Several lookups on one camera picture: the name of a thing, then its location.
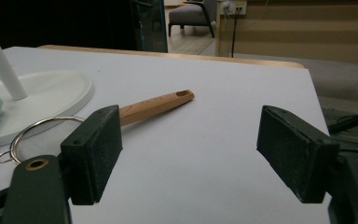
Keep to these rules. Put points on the wooden table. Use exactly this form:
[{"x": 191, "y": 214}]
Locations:
[{"x": 230, "y": 60}]

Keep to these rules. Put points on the black curtain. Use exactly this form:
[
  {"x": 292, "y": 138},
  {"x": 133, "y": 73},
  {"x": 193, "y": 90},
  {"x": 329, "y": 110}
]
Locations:
[{"x": 59, "y": 21}]

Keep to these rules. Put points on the white table mat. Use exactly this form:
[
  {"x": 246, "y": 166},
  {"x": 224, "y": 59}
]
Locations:
[{"x": 199, "y": 149}]

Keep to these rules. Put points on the white wall power socket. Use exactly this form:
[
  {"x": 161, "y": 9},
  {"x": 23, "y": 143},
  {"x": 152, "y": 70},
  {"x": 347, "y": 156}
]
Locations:
[{"x": 240, "y": 4}]

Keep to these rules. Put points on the grey armchair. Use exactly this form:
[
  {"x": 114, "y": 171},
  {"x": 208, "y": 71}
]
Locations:
[{"x": 189, "y": 14}]

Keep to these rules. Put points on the black tripod stand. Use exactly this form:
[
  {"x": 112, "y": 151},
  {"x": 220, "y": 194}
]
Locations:
[{"x": 354, "y": 121}]

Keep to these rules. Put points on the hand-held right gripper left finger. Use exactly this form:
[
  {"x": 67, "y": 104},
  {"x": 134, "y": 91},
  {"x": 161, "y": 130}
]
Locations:
[{"x": 90, "y": 155}]

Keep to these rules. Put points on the white utensil rack stand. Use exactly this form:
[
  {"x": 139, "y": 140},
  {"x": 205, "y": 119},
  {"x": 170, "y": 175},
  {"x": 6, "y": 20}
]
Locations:
[{"x": 52, "y": 93}]

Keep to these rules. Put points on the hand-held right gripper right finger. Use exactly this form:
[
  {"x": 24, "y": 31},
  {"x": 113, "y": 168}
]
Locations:
[{"x": 295, "y": 155}]

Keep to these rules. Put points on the dark glass cabinet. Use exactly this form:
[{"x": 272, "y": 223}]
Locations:
[{"x": 150, "y": 25}]

